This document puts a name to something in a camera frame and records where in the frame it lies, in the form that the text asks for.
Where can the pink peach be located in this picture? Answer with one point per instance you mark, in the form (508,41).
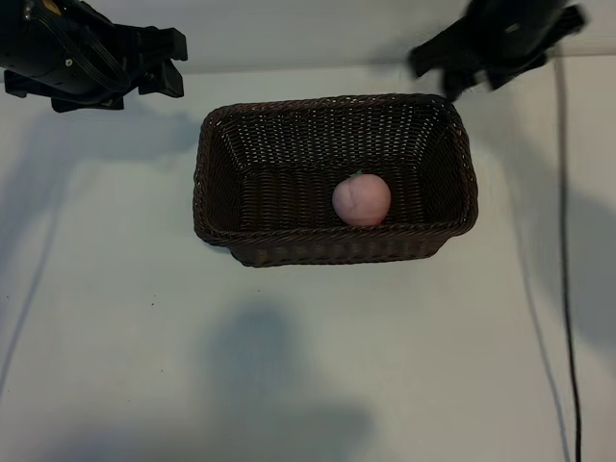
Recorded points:
(361,199)

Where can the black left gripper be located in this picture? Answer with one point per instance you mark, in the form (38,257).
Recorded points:
(43,72)

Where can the dark brown woven basket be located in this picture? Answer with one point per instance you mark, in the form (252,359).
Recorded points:
(298,144)

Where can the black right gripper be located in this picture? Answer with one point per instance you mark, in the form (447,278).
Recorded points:
(510,33)

